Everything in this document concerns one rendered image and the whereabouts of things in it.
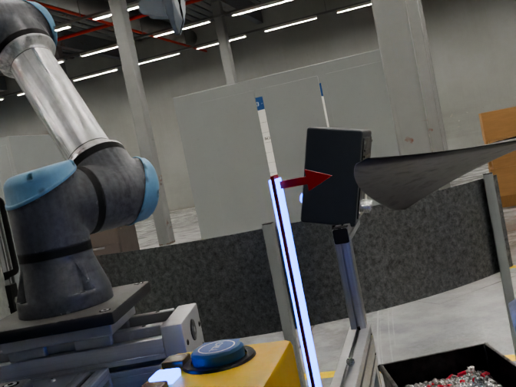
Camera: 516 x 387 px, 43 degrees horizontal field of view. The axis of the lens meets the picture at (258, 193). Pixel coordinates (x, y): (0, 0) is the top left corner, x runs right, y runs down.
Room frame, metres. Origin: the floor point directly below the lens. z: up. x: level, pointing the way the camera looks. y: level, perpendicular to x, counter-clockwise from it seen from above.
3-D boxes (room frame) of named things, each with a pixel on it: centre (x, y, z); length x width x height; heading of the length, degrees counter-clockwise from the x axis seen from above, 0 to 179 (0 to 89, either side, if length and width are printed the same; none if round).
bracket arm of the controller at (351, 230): (1.33, -0.17, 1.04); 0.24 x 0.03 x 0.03; 166
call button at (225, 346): (0.48, 0.05, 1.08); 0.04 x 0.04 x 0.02
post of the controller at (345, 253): (1.24, -0.14, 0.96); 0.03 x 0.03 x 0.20; 76
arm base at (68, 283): (1.06, 0.34, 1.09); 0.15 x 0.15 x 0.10
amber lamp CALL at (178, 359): (0.49, 0.09, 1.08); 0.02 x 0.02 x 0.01; 76
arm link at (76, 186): (1.06, 0.34, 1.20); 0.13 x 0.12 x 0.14; 138
